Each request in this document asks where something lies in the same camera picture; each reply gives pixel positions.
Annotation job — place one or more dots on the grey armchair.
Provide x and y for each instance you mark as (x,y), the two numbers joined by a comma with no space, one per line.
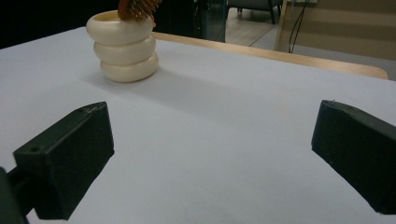
(252,3)

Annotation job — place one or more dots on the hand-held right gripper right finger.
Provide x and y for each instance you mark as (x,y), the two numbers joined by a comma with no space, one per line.
(358,149)

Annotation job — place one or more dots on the cream ringed holder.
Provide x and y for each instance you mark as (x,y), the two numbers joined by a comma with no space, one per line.
(126,53)

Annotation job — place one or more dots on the white table mat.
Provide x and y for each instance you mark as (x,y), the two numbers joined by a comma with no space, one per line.
(211,124)

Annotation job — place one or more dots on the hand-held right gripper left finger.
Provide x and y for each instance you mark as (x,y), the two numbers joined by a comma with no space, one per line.
(68,155)

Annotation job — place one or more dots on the wooden hairbrush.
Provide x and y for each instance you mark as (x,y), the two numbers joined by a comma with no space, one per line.
(137,8)

